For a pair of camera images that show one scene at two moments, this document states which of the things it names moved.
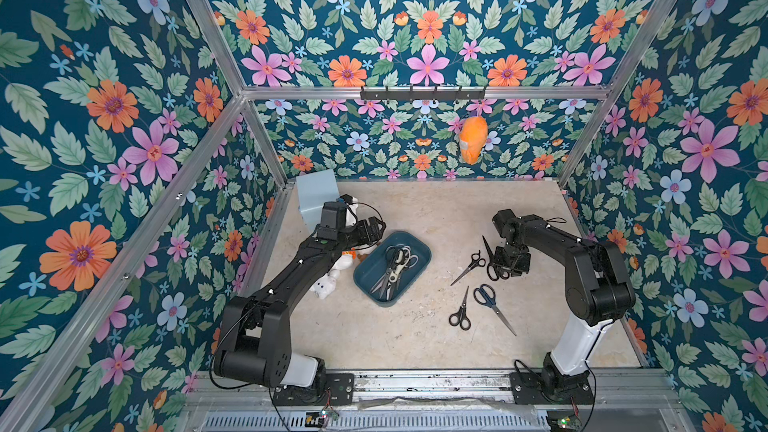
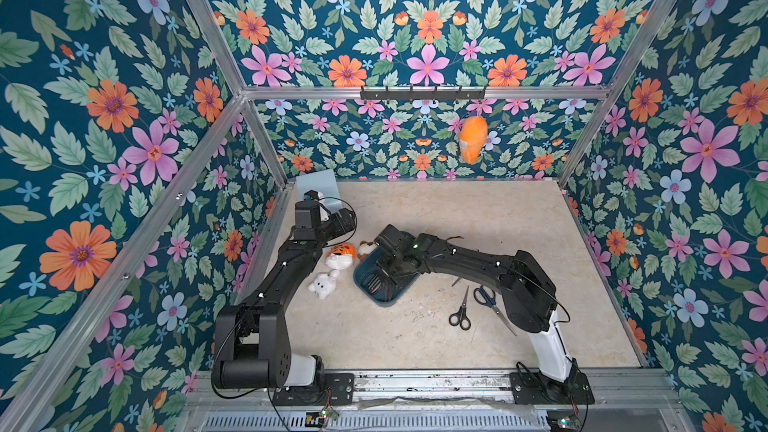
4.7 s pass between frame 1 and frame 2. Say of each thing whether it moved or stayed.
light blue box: stayed
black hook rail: stayed
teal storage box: stayed
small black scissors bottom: stayed
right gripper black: moved
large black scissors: moved
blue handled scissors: stayed
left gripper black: moved
